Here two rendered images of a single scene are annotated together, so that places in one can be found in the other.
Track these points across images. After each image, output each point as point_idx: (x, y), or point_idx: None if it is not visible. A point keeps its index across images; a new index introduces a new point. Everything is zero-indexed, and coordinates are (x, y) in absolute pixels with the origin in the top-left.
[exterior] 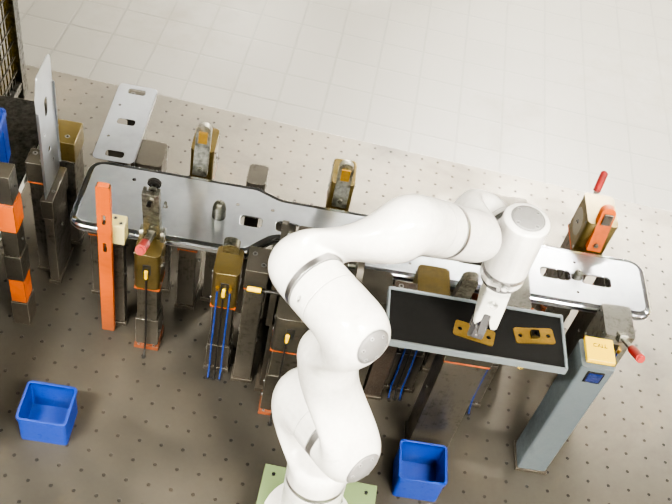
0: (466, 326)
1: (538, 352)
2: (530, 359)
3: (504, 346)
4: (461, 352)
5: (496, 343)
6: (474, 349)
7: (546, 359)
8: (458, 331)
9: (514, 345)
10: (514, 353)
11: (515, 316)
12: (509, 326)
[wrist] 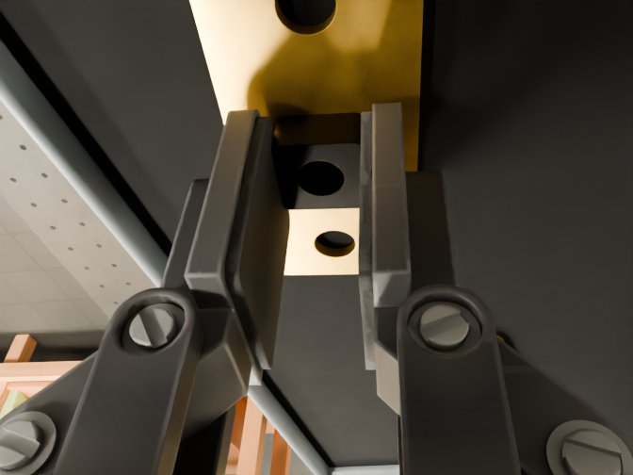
0: (362, 68)
1: (368, 415)
2: (302, 398)
3: (318, 314)
4: (4, 100)
5: (316, 279)
6: (155, 172)
7: (343, 433)
8: (243, 3)
9: (357, 348)
10: (297, 352)
11: (614, 333)
12: (508, 318)
